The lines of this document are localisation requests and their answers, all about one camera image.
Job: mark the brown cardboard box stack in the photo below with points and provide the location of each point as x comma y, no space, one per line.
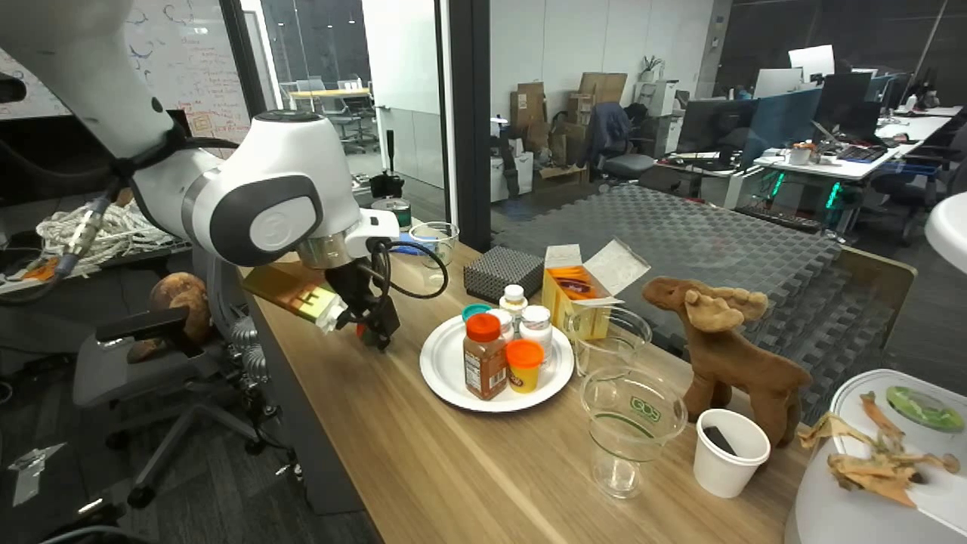
562,111

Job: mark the white round table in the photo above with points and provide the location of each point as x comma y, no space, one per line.
953,227

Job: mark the white backed monitor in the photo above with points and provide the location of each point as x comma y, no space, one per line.
810,61

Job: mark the white plastic bin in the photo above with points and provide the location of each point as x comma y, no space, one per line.
856,509

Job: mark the yellow cardboard box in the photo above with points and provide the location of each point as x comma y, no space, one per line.
574,289

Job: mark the white paper cup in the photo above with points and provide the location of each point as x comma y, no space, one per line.
726,469

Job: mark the brown plush moose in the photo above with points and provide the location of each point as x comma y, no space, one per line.
734,363

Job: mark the white office desk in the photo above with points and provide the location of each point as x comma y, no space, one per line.
856,163

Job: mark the clear cup green logo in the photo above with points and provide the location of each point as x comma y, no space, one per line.
618,325
631,442

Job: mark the white bottle black text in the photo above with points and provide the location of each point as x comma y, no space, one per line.
536,329

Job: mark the dark desk chair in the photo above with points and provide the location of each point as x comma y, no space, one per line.
613,139

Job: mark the orange lid dough tub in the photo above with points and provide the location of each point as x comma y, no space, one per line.
522,363

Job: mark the white paper plate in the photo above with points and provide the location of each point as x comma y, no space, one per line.
442,379

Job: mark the spice jar orange lid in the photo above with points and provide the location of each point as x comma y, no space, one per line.
484,363

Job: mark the tin can teal label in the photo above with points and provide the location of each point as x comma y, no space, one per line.
399,213

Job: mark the taped wrist camera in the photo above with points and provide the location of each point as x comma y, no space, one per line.
298,292

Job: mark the black office chair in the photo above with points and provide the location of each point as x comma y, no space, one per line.
152,381

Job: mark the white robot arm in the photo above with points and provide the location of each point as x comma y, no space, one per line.
231,191

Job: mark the red toy strawberry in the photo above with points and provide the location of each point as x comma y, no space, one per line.
357,329

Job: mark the grey foam floor mat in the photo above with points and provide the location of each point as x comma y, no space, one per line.
726,243

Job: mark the grey foam block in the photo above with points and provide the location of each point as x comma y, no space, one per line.
502,273

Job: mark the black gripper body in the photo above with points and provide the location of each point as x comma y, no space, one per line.
363,287

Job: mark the teal lid dough tub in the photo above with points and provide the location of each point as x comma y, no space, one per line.
476,310

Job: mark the brown plush toy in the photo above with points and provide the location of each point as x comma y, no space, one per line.
181,305

